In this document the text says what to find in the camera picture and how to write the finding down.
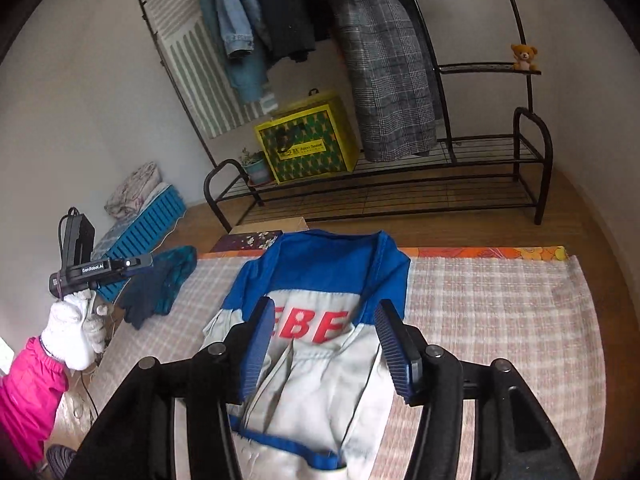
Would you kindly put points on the dark striped slipper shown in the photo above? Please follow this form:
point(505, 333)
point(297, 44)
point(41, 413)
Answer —
point(61, 460)

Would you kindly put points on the blue denim jacket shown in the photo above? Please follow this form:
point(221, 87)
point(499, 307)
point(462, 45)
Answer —
point(235, 20)

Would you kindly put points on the black metal clothes rack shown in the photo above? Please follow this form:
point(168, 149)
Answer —
point(480, 160)

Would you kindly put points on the orange floral sheet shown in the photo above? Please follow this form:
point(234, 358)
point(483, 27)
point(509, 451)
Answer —
point(475, 252)

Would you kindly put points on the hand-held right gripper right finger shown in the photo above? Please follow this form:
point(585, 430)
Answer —
point(395, 350)

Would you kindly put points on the pink checked blanket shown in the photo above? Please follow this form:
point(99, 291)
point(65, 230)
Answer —
point(500, 340)

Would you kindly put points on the green striped hanging cloth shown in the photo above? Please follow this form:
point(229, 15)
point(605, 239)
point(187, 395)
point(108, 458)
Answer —
point(200, 70)

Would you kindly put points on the purple floral box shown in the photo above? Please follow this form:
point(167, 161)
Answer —
point(245, 241)

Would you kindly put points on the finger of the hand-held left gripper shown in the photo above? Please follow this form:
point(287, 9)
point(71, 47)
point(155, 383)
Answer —
point(139, 262)

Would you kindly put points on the small teddy bear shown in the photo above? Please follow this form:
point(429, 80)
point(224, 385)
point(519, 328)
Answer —
point(524, 57)

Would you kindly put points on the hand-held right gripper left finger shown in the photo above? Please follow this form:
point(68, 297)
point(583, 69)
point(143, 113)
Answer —
point(257, 355)

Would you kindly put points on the dark blue garment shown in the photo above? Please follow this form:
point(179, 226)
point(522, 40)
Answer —
point(155, 285)

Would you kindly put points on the person's left hand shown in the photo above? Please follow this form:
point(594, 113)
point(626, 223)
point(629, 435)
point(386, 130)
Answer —
point(70, 330)

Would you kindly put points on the floral folded cloth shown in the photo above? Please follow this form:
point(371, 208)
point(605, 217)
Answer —
point(132, 190)

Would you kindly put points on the grey plaid coat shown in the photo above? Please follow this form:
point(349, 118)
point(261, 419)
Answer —
point(390, 85)

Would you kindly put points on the black coat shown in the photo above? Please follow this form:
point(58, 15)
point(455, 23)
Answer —
point(290, 5)

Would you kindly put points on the yellow green patterned box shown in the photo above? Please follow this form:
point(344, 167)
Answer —
point(305, 145)

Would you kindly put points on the blue slatted crate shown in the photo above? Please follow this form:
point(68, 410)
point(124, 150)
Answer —
point(145, 220)

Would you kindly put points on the person's left forearm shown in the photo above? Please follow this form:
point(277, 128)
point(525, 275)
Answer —
point(30, 395)

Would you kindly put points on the small potted plant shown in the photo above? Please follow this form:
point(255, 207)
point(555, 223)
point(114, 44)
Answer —
point(257, 166)

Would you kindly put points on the white and blue jacket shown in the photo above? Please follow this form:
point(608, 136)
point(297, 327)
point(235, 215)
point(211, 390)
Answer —
point(320, 360)

